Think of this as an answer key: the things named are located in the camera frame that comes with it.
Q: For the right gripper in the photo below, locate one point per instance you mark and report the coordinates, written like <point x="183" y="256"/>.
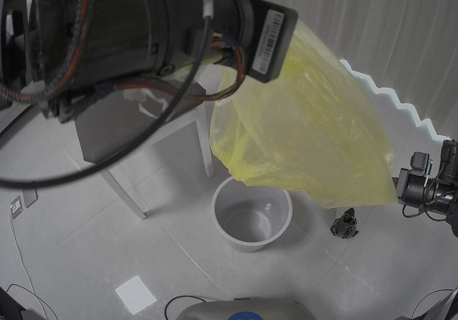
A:
<point x="418" y="189"/>

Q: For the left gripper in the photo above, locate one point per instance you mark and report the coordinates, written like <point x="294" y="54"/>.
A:
<point x="118" y="25"/>

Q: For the black plastic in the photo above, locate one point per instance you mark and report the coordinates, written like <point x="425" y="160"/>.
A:
<point x="344" y="225"/>

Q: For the yellow plastic bag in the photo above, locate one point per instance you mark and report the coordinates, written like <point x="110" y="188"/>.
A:
<point x="304" y="125"/>

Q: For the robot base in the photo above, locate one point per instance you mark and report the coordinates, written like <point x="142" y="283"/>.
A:
<point x="214" y="311"/>

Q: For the white trash bin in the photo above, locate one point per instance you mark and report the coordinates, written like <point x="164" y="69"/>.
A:
<point x="229" y="236"/>

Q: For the grey padded white chair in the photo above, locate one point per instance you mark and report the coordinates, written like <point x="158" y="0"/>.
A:
<point x="107" y="125"/>

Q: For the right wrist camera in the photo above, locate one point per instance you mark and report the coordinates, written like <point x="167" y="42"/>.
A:
<point x="419" y="161"/>

